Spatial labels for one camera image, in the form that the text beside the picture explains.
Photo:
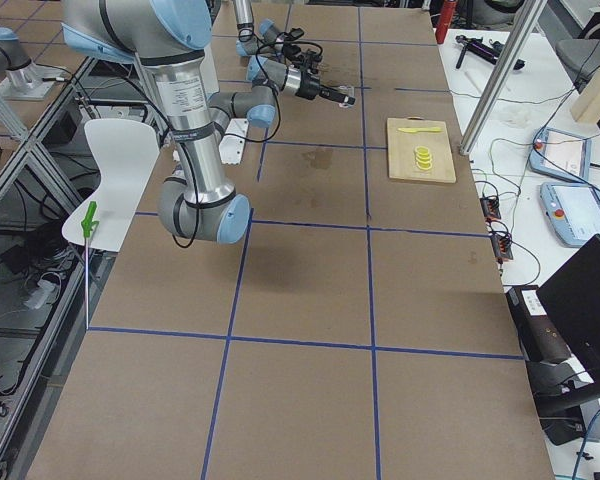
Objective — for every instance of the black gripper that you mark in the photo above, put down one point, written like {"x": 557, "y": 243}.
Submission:
{"x": 309, "y": 88}

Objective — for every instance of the clear glass cup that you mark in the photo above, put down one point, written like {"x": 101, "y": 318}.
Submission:
{"x": 348, "y": 92}

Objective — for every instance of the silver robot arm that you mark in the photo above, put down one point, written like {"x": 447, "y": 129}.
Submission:
{"x": 267, "y": 38}
{"x": 170, "y": 40}

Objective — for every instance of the yellow plastic knife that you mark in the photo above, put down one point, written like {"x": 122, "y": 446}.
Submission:
{"x": 414, "y": 130}

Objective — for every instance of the bamboo cutting board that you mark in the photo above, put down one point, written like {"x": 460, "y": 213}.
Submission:
{"x": 402, "y": 158}

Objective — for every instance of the black hand tool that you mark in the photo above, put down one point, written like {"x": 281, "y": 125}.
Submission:
{"x": 489, "y": 53}

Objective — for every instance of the white chair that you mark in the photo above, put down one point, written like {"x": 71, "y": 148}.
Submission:
{"x": 125, "y": 152}

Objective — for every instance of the teach pendant far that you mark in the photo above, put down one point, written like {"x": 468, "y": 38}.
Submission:
{"x": 561, "y": 155}

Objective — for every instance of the teach pendant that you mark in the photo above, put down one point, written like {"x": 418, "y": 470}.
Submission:
{"x": 573, "y": 211}
{"x": 561, "y": 155}

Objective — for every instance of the brown table cover paper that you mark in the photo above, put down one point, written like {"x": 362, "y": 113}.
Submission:
{"x": 358, "y": 331}

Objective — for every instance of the green clamp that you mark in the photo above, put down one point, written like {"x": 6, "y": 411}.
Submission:
{"x": 89, "y": 223}

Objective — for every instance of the teach pendant near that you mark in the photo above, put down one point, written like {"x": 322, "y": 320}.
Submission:
{"x": 573, "y": 211}

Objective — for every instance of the black laptop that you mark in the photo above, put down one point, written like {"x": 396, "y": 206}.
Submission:
{"x": 571, "y": 299}

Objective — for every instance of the black box device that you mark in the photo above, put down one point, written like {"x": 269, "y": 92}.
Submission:
{"x": 541, "y": 341}

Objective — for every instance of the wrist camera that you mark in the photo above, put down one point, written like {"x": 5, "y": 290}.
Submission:
{"x": 311, "y": 61}
{"x": 295, "y": 34}

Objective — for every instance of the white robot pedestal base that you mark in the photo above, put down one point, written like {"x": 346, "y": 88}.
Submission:
{"x": 233, "y": 143}

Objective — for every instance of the aluminium frame post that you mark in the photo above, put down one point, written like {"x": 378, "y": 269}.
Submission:
{"x": 523, "y": 27}

